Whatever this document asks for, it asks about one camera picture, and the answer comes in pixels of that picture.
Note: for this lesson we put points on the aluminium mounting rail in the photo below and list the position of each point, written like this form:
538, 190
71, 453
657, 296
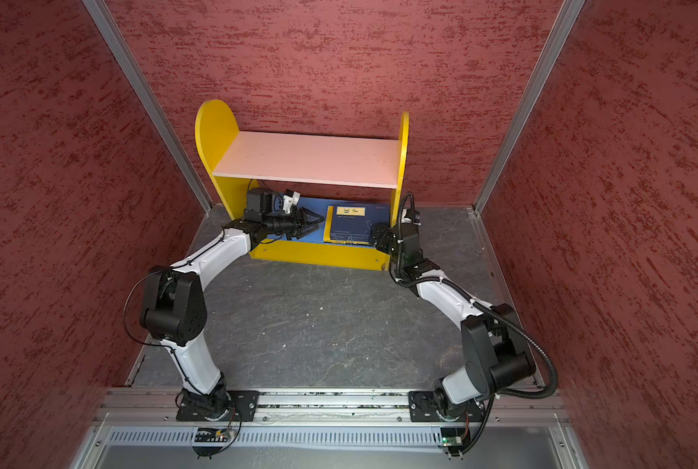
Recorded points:
329, 407

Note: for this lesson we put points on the circuit board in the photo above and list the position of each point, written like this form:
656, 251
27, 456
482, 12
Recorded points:
456, 438
213, 436

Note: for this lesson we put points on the right aluminium corner post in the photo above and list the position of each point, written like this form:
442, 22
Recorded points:
559, 33

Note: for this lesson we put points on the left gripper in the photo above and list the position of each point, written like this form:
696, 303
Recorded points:
300, 222

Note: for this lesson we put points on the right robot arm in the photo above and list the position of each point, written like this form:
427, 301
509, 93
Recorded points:
496, 350

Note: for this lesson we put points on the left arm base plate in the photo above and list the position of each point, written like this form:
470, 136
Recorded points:
226, 406

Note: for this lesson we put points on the yellow cartoon cover book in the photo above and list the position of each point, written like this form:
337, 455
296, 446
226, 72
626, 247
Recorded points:
327, 238

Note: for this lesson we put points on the left circuit board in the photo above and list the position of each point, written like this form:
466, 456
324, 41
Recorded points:
213, 436

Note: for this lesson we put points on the left aluminium corner post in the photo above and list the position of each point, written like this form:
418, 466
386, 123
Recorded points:
106, 24

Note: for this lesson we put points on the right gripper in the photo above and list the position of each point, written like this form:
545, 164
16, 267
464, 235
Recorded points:
388, 234

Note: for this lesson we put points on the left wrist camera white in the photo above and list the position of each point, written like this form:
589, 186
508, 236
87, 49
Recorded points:
290, 201

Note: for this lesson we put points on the aluminium corner post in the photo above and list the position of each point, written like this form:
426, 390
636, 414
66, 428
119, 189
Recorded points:
106, 24
559, 33

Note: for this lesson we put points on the small navy book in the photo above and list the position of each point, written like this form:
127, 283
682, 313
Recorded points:
352, 222

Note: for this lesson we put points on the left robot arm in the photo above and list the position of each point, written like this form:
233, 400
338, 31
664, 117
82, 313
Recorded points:
174, 309

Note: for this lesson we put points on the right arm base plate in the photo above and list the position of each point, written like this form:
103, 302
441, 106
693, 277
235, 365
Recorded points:
436, 406

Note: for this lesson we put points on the right circuit board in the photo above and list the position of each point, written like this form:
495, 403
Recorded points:
456, 438

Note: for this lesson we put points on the yellow pink blue bookshelf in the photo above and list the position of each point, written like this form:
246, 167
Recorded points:
238, 160

